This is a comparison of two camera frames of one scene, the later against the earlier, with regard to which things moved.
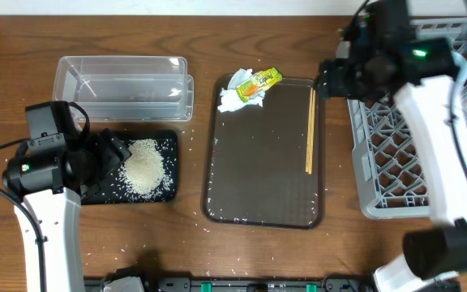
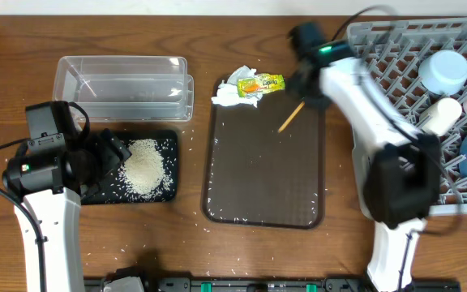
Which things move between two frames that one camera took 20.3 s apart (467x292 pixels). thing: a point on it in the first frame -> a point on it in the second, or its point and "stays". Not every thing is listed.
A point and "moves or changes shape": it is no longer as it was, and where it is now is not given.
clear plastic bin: (126, 88) stays
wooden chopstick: (309, 130) -> (301, 105)
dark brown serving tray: (255, 158) stays
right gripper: (332, 81) -> (298, 88)
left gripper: (110, 153) stays
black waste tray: (149, 175) stays
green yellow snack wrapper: (259, 83) moves or changes shape
